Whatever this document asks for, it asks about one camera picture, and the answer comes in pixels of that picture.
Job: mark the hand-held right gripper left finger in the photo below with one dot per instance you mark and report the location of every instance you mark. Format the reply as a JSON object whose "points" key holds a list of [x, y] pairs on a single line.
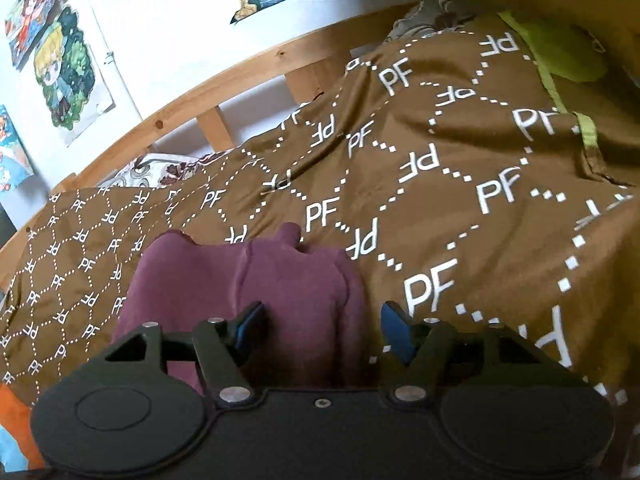
{"points": [[248, 331]]}

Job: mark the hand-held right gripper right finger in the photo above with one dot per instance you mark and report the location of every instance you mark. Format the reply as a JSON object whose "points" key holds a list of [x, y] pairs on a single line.
{"points": [[396, 332]]}

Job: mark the maroon sweater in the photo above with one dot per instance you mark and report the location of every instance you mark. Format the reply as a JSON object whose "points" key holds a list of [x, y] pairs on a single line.
{"points": [[300, 285]]}

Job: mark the brown printed blanket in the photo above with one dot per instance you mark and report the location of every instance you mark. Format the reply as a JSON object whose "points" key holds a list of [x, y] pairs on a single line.
{"points": [[450, 135]]}

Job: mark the orange and blue cloth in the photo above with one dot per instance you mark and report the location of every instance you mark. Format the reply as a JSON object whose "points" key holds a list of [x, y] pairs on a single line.
{"points": [[15, 410]]}

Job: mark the lime green cloth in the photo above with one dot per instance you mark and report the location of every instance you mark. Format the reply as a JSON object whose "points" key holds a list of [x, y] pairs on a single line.
{"points": [[565, 50]]}

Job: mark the wooden bed frame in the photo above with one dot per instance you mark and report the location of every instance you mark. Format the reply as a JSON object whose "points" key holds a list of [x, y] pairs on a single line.
{"points": [[200, 105]]}

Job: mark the blue and orange wall poster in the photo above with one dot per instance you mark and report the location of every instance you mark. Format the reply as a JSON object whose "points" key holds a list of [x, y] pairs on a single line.
{"points": [[12, 155]]}

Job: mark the white wall conduit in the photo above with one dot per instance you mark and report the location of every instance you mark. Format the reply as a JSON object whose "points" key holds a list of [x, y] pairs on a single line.
{"points": [[117, 60]]}

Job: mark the green wall poster blond figure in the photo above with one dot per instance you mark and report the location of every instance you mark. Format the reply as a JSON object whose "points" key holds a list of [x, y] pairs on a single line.
{"points": [[65, 75]]}

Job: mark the red-haired figure wall poster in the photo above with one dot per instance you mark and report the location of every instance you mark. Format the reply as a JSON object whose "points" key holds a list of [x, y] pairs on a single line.
{"points": [[30, 15]]}

